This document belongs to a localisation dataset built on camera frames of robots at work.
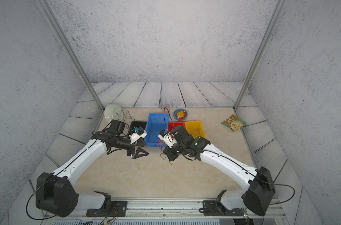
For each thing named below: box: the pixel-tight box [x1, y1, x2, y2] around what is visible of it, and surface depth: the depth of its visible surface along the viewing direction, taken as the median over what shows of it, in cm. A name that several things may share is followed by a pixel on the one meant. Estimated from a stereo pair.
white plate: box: [103, 103, 124, 123], surface depth 98 cm
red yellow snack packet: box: [176, 110, 187, 120], surface depth 116 cm
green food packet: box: [220, 113, 247, 132], surface depth 111 cm
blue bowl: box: [173, 108, 188, 121], surface depth 116 cm
